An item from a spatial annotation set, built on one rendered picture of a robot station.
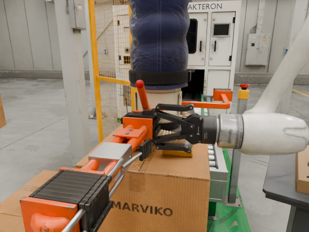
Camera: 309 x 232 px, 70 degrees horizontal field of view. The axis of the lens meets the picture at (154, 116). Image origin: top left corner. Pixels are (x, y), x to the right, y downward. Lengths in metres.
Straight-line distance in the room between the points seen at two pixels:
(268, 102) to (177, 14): 0.40
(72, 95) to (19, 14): 11.25
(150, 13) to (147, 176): 0.50
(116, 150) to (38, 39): 12.35
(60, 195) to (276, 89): 0.65
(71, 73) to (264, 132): 1.91
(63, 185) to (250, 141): 0.42
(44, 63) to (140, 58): 11.92
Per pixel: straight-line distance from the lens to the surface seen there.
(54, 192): 0.32
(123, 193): 0.71
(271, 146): 0.59
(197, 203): 0.68
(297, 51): 0.75
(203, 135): 0.57
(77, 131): 2.35
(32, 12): 12.89
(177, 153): 0.73
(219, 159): 1.56
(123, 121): 0.60
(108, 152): 0.43
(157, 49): 0.74
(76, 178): 0.34
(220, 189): 1.45
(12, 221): 1.28
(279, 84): 0.76
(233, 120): 0.58
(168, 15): 0.76
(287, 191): 1.06
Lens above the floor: 1.27
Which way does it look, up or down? 16 degrees down
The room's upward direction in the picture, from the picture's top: straight up
